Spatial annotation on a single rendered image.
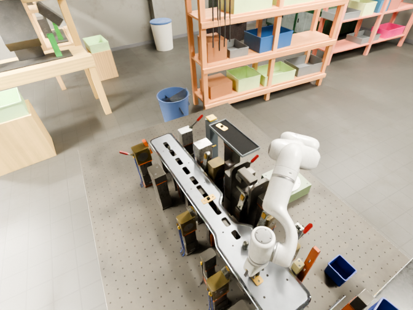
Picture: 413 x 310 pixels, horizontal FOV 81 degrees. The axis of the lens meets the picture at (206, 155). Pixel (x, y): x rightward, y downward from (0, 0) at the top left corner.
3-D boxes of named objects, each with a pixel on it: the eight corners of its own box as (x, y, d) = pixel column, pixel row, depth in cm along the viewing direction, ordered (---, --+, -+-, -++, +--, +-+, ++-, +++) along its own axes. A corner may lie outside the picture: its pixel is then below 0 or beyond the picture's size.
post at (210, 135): (206, 162, 204) (204, 119, 174) (214, 158, 207) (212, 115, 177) (211, 168, 199) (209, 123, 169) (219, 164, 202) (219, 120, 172)
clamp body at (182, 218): (177, 250, 149) (169, 218, 125) (195, 240, 153) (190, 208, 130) (182, 259, 145) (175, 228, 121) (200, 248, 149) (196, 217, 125)
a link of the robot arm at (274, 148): (303, 154, 152) (277, 147, 158) (308, 135, 149) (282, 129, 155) (298, 171, 107) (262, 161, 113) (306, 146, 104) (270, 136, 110)
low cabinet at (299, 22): (357, 32, 640) (369, 1, 592) (311, 45, 589) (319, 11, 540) (306, 18, 762) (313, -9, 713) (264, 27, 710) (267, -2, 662)
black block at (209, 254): (197, 280, 136) (193, 256, 116) (212, 270, 139) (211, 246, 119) (202, 289, 132) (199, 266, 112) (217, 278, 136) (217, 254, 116)
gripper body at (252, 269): (262, 241, 98) (259, 253, 106) (242, 254, 95) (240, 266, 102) (275, 256, 94) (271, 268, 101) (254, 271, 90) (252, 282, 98)
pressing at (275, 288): (144, 142, 181) (144, 141, 180) (171, 132, 189) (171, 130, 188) (274, 334, 93) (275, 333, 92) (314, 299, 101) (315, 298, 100)
